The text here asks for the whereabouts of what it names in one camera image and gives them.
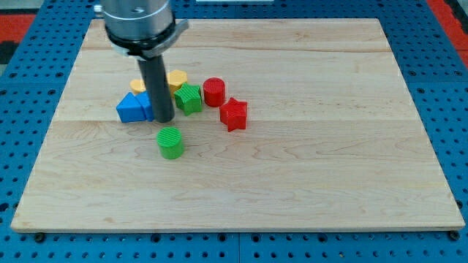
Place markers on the green cylinder block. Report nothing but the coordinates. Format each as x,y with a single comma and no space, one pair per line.
170,143

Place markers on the green star block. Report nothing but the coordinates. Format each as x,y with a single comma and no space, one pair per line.
188,99

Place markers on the yellow hexagon block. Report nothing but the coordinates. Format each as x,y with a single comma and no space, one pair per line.
175,79

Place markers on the red star block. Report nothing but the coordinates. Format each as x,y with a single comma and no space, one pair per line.
234,114

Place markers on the blue block beside rod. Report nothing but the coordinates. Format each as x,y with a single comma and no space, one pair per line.
145,103

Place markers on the light wooden board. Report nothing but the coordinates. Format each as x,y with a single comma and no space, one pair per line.
333,141

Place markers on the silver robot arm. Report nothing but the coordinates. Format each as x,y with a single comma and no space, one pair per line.
144,30

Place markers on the blue triangle block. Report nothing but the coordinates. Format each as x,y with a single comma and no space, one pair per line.
130,110

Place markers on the red cylinder block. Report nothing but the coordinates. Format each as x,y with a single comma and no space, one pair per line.
214,92

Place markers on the yellow block behind rod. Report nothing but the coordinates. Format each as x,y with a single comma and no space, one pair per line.
137,86

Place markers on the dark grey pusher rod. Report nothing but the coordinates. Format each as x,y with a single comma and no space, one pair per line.
155,80

